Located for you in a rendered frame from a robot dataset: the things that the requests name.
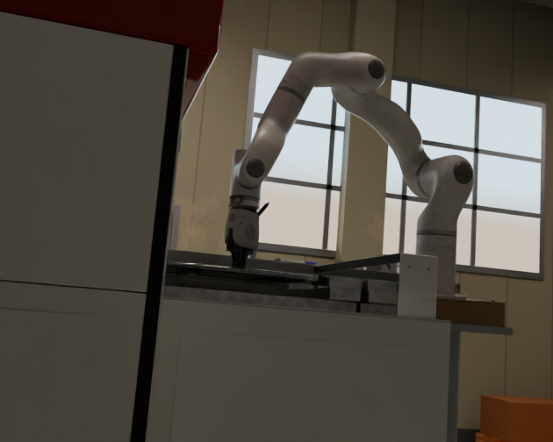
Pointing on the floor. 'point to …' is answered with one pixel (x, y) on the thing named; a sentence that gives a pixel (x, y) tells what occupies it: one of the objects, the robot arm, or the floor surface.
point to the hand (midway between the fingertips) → (238, 267)
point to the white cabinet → (297, 376)
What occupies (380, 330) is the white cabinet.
